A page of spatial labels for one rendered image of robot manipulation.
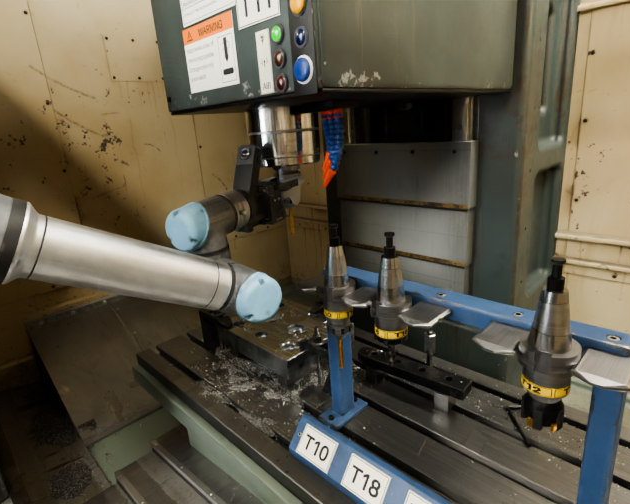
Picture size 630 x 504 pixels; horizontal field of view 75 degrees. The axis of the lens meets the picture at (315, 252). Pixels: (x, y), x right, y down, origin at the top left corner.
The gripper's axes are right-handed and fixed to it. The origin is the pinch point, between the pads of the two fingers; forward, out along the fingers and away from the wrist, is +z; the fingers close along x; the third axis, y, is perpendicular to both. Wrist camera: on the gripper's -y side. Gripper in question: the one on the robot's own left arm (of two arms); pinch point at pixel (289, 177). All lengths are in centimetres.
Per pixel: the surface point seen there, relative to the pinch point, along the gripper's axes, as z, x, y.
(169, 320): 17, -78, 61
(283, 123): -7.0, 4.7, -12.4
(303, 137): -4.0, 7.3, -9.1
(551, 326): -35, 54, 10
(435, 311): -28, 40, 14
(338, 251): -24.7, 23.9, 7.5
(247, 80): -24.2, 10.3, -20.0
